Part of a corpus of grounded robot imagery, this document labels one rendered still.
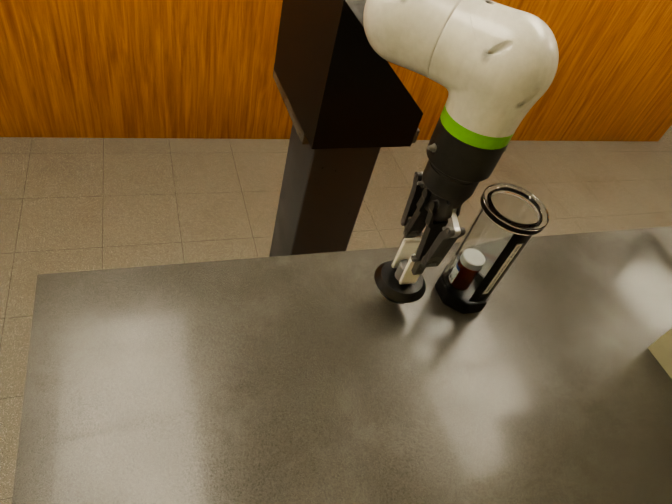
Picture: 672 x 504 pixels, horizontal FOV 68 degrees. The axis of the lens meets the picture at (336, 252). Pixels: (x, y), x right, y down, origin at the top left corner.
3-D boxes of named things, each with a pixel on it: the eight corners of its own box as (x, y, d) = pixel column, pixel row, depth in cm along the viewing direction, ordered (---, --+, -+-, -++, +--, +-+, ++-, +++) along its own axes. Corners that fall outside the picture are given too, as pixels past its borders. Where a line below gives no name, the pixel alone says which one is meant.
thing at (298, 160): (223, 263, 207) (238, 60, 143) (330, 253, 225) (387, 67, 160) (246, 364, 179) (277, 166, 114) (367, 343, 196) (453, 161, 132)
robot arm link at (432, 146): (423, 104, 64) (453, 149, 58) (499, 107, 68) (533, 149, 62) (408, 143, 68) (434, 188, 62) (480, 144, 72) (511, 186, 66)
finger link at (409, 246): (405, 241, 79) (403, 237, 80) (392, 268, 84) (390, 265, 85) (421, 239, 80) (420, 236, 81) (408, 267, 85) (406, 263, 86)
